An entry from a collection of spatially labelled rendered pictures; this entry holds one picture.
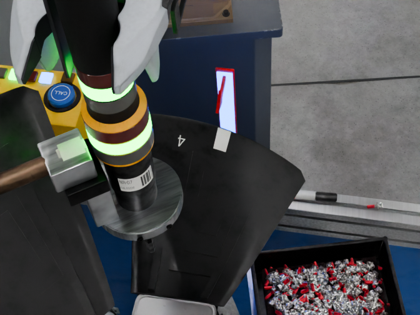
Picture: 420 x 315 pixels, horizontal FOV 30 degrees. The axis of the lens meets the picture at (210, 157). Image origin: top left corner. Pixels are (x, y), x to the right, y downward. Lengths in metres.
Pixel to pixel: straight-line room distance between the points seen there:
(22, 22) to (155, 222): 0.21
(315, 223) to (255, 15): 0.36
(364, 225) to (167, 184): 0.74
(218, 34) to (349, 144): 1.15
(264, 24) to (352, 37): 1.35
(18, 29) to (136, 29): 0.07
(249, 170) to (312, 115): 1.51
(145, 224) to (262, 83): 0.91
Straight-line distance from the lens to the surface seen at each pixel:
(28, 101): 0.74
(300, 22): 2.69
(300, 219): 1.31
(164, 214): 0.59
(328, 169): 2.34
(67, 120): 1.15
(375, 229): 1.31
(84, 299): 0.75
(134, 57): 0.43
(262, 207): 0.93
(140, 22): 0.44
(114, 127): 0.50
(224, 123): 1.11
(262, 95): 1.50
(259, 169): 0.96
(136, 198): 0.58
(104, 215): 0.58
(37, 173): 0.53
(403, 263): 1.45
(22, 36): 0.45
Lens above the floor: 1.98
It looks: 57 degrees down
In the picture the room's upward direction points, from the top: 6 degrees counter-clockwise
